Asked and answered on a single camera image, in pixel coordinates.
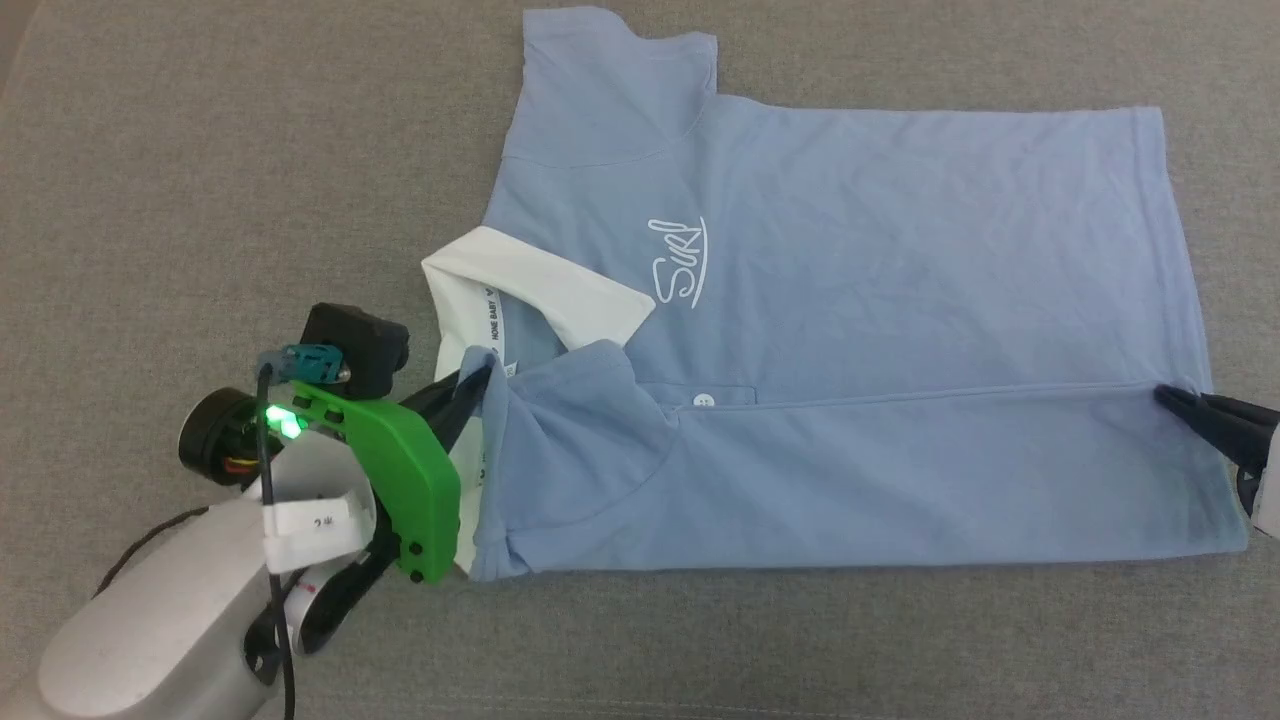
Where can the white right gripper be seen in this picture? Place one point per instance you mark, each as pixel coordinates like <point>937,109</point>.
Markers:
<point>1268,490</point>

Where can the light blue polo shirt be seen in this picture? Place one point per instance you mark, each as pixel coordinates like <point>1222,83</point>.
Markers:
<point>900,300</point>

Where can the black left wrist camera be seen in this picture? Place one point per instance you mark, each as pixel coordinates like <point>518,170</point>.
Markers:
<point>355,345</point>

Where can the teal left camera connector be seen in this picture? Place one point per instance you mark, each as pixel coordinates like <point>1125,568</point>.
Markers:
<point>305,362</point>

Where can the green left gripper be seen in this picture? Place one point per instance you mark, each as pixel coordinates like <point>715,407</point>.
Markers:
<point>410,480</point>

